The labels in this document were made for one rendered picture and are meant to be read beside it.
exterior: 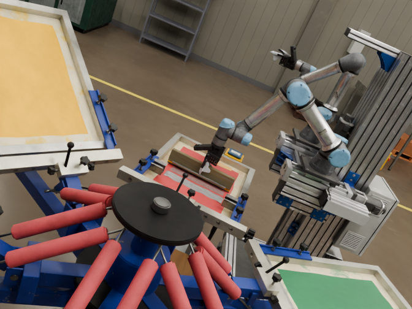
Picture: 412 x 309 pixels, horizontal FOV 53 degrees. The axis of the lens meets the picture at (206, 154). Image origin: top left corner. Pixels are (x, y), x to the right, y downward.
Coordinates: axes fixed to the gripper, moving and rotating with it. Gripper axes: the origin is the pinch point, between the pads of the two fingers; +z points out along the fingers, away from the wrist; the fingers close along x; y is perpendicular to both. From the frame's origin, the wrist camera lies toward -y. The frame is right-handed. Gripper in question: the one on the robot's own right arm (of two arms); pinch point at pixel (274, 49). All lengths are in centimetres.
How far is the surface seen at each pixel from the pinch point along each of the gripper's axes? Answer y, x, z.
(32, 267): 32, -230, -34
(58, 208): 49, -193, -5
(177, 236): 8, -205, -66
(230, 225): 45, -141, -63
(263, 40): 147, 570, 232
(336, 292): 56, -123, -119
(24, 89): 15, -183, 36
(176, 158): 52, -110, -9
